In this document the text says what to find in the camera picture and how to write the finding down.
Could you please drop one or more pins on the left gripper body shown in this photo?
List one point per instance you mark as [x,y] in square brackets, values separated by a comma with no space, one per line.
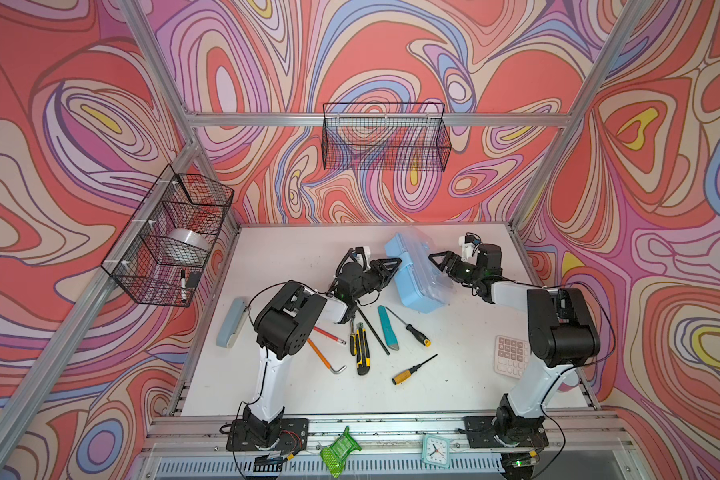
[367,285]

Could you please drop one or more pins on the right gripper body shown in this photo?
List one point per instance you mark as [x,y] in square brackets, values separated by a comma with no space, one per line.
[470,273]

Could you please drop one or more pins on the light blue plastic tool box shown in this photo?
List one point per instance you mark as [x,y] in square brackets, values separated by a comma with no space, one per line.
[420,285]

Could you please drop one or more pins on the screwdriver black orange handle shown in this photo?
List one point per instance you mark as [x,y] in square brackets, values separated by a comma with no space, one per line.
[417,334]

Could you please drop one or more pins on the small yellow handle screwdriver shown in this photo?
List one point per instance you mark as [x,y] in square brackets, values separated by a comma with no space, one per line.
[406,374]

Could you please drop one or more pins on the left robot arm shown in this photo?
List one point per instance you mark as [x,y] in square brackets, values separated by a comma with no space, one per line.
[285,324]

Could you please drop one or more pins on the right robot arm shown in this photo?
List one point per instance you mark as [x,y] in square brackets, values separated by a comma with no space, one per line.
[561,332]

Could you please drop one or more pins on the red hex key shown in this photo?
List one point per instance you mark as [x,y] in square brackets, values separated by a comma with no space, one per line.
[329,335]

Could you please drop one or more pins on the black hex key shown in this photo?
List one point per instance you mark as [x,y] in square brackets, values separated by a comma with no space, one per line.
[373,331]

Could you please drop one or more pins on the teal utility knife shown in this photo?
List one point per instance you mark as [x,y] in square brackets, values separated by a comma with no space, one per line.
[388,331]

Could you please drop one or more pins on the large yellow black utility knife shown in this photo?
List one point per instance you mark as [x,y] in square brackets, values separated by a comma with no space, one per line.
[362,352]

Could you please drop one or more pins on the pink calculator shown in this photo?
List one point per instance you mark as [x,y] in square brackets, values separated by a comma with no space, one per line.
[511,356]

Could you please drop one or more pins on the orange hex key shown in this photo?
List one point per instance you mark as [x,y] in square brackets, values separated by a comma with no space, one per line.
[324,360]

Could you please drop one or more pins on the grey blue stapler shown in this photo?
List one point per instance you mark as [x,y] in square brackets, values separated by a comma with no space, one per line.
[231,322]

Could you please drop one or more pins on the grey tape roll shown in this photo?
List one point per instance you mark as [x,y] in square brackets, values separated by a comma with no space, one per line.
[191,238]

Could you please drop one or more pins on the small teal alarm clock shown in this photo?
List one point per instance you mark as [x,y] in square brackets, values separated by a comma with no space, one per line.
[435,451]

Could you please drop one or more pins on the black wire basket back wall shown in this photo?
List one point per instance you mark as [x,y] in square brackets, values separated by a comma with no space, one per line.
[385,136]

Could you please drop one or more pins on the black wire basket wall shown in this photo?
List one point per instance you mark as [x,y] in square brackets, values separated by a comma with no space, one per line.
[385,136]
[147,267]

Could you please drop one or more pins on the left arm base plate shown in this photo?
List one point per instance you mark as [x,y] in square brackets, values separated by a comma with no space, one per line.
[288,435]

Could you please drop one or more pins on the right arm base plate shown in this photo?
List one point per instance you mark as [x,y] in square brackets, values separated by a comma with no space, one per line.
[505,432]

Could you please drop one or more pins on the black wire basket left wall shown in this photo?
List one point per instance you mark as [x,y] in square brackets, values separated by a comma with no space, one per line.
[147,267]

